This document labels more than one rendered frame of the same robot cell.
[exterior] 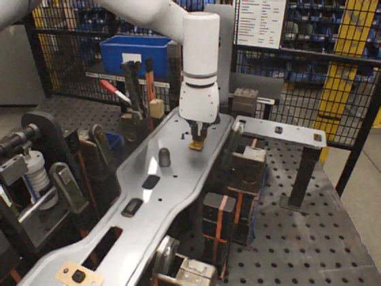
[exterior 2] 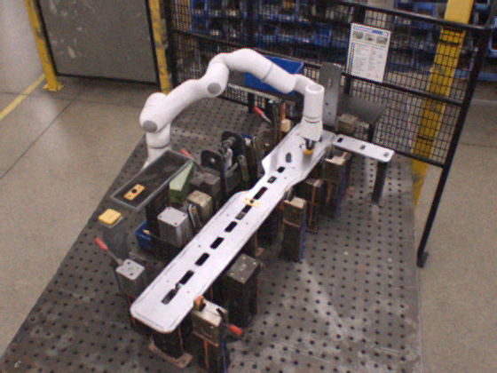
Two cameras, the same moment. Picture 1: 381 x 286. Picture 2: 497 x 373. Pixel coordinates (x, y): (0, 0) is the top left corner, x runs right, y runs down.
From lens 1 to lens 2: 1.70 m
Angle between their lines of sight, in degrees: 11
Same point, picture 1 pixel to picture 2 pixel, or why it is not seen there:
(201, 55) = (312, 108)
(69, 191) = (243, 169)
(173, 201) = (291, 179)
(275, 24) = (379, 65)
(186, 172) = (300, 166)
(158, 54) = not seen: hidden behind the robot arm
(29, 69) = (132, 40)
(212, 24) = (319, 95)
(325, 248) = (385, 227)
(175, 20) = (302, 84)
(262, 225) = (347, 210)
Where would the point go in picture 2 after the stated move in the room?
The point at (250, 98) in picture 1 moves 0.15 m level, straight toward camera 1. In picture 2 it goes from (348, 123) to (340, 139)
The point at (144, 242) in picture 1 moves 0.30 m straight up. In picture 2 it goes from (278, 193) to (280, 137)
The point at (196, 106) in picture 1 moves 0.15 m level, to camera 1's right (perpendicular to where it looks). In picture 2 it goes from (309, 131) to (341, 134)
